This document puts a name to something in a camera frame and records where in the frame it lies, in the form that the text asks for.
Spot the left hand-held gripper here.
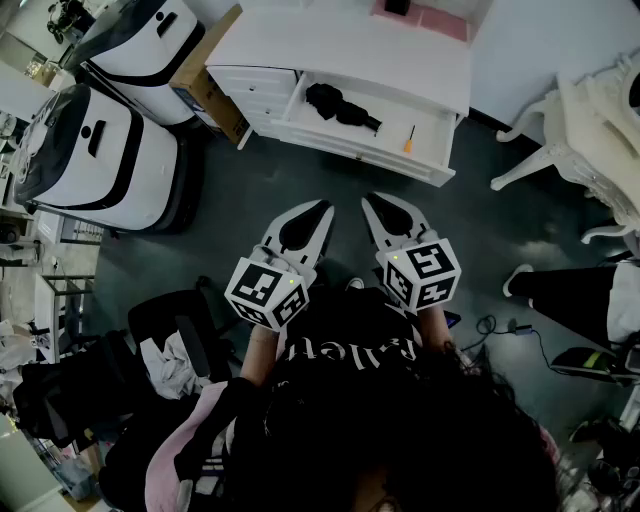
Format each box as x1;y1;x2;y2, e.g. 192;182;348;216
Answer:
224;199;336;333

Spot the person's black printed shirt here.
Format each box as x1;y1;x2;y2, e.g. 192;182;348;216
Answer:
222;285;466;512

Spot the black floor cable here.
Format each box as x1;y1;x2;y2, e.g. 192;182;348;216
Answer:
459;314;500;352

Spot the pink mat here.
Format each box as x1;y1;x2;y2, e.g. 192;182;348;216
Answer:
370;0;474;42

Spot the white and black robot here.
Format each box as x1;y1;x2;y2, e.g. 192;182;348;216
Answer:
63;0;207;127
11;83;205;236

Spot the black office chair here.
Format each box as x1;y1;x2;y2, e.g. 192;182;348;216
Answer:
126;287;237;397

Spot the white dresser with drawer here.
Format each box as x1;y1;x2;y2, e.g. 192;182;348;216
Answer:
204;0;475;189

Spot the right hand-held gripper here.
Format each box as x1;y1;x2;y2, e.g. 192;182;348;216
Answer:
361;191;463;315

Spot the brown cardboard box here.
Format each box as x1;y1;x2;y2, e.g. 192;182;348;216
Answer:
168;4;252;147

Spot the black object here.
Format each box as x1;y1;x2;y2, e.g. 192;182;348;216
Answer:
304;82;384;138

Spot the white ornate dressing table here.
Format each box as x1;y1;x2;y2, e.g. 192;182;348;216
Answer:
489;49;640;246

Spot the pink jacket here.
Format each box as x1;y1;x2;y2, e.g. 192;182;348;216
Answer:
144;379;242;512

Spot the white crumpled cloth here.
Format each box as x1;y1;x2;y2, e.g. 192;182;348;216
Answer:
139;331;212;402

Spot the blue cable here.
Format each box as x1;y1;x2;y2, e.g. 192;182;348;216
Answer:
528;328;557;372

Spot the black bag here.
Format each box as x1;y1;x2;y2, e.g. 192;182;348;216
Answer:
12;338;137;450

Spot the white side table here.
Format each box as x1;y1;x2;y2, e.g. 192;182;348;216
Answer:
33;272;97;365

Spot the white wooden drawer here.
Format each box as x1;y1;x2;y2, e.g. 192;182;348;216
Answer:
271;71;459;189

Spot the black flat device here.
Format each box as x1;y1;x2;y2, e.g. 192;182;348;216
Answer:
549;346;632;387

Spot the person's right forearm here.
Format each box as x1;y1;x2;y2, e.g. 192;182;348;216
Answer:
417;304;457;357

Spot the person's left forearm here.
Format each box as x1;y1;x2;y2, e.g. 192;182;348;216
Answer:
239;322;281;387

